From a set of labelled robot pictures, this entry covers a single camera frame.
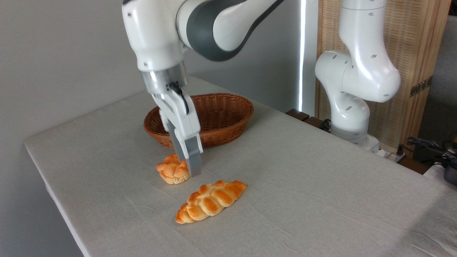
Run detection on round knotted bread bun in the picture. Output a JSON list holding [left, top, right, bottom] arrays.
[[156, 153, 190, 185]]

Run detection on metal screen hinge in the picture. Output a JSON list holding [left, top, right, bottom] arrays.
[[410, 76, 433, 97]]

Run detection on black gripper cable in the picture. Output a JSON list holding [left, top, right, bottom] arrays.
[[166, 82, 190, 115]]

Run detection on light grey tablecloth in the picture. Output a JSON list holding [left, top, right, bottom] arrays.
[[24, 76, 457, 257]]

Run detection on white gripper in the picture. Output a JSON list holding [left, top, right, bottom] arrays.
[[151, 87, 204, 177]]

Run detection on brown wicker basket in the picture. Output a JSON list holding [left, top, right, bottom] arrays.
[[144, 93, 254, 149]]

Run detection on long braided bread loaf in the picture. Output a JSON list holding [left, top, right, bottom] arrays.
[[175, 180, 247, 224]]

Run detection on black cable bundle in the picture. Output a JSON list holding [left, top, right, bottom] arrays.
[[397, 137, 457, 169]]

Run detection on wooden folding screen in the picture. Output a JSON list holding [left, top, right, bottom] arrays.
[[316, 0, 452, 150]]

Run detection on grey box device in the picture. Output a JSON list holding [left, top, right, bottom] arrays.
[[444, 166, 457, 186]]

